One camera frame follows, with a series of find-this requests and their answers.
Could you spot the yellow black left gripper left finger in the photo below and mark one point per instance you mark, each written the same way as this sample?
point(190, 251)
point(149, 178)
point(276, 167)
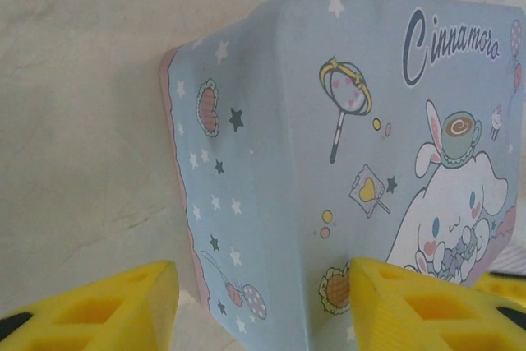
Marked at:
point(90, 310)

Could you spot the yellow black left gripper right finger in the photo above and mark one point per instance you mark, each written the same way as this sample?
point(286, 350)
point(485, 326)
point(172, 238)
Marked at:
point(431, 314)

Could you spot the light blue cartoon tin box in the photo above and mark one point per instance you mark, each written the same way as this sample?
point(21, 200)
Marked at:
point(287, 121)

